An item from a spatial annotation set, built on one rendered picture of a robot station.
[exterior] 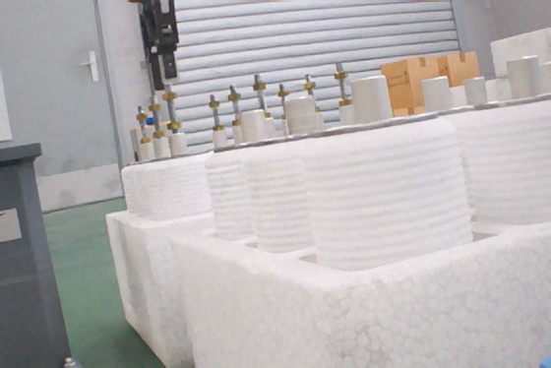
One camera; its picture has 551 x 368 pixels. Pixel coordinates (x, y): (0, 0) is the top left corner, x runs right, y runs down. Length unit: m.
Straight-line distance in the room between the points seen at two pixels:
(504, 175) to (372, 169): 0.11
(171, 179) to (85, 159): 5.11
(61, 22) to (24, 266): 5.27
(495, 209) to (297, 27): 6.28
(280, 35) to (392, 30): 1.15
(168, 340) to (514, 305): 0.57
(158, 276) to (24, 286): 0.17
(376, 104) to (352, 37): 6.56
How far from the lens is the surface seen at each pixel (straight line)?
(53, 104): 6.04
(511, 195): 0.49
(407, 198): 0.42
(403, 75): 4.87
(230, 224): 0.66
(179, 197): 0.95
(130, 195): 1.20
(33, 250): 0.95
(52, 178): 6.00
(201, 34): 6.38
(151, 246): 0.91
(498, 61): 3.84
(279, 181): 0.53
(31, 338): 0.96
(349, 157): 0.42
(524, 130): 0.48
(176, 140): 0.98
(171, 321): 0.93
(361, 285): 0.38
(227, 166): 0.65
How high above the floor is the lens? 0.26
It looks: 3 degrees down
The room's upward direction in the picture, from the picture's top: 10 degrees counter-clockwise
